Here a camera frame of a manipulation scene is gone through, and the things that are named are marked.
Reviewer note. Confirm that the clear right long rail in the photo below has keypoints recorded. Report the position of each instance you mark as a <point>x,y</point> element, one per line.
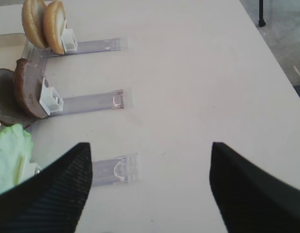
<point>33,54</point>

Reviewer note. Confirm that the clear bun holder rail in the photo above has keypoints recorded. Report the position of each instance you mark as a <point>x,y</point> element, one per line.
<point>114,44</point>

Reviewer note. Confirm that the white patty support block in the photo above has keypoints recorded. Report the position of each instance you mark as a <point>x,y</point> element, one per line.
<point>50,100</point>

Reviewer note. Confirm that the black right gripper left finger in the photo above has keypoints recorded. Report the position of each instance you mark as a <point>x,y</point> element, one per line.
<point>53,200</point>

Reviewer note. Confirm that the green lettuce leaf upright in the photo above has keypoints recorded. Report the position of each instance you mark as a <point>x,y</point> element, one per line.
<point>15,147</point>

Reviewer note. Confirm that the cream rectangular metal tray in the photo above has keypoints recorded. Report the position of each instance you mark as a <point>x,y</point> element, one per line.
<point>13,39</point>

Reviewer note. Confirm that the brown meat patty outer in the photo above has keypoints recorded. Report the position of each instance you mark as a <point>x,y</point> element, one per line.
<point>28,80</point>

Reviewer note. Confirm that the white lettuce support block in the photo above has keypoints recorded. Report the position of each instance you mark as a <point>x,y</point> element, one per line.
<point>27,170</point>

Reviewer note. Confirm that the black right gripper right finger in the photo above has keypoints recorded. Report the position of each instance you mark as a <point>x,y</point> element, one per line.
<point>249,199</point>

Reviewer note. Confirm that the clear patty holder rail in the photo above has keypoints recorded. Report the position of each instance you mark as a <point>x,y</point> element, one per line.
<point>119,99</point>

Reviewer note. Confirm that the white bun support block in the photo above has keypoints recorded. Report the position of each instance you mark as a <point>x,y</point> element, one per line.
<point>68,39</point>

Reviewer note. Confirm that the golden bun half inner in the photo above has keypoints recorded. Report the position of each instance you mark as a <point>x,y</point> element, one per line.
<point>32,22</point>

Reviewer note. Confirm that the black furniture leg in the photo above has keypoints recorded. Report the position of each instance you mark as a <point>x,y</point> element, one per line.
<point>261,21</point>

